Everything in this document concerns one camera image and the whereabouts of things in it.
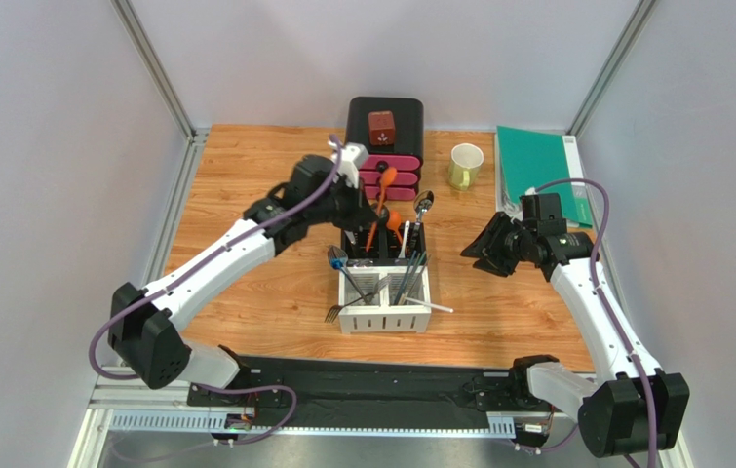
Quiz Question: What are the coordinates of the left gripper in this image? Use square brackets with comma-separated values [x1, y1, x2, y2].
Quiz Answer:
[306, 174, 378, 231]

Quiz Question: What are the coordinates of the steel fork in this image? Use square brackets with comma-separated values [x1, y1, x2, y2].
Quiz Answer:
[327, 245, 369, 305]

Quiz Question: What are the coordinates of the pale yellow mug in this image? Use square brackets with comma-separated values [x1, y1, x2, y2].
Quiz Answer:
[447, 143, 484, 191]

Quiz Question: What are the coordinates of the brown cube box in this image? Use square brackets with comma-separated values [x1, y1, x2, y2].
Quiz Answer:
[368, 110, 396, 146]

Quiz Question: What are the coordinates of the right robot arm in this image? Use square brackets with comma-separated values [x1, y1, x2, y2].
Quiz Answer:
[461, 193, 690, 458]

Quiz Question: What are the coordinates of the small white plastic spoon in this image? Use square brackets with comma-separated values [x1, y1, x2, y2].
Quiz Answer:
[398, 220, 410, 259]

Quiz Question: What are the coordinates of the black pink drawer cabinet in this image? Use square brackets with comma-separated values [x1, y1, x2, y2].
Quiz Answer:
[345, 97, 424, 201]

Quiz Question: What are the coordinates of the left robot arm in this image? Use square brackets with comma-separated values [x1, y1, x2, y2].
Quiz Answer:
[89, 136, 377, 390]

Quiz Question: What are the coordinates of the green folder binder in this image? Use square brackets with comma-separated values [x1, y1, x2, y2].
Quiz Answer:
[494, 126, 593, 228]

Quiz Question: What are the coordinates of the white plastic chopstick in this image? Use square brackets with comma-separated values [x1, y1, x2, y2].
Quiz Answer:
[400, 295, 454, 313]

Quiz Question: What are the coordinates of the silver metal chopstick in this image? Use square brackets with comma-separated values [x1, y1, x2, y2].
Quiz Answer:
[394, 252, 426, 305]

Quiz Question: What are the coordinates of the steel spoon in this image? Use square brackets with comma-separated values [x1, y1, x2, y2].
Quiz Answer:
[408, 190, 435, 250]

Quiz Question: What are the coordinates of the black utensil caddy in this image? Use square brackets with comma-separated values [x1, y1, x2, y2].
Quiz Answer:
[339, 226, 427, 266]

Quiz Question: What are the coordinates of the white slotted utensil caddy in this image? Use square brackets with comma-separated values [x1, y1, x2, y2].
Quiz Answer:
[335, 266, 432, 334]

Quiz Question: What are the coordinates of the dark blue chopstick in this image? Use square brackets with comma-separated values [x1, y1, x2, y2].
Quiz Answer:
[388, 257, 408, 305]

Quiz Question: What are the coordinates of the teal chopstick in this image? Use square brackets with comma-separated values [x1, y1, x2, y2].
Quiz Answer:
[397, 252, 428, 305]

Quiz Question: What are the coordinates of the black plastic fork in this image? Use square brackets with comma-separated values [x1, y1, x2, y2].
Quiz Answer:
[324, 293, 375, 324]

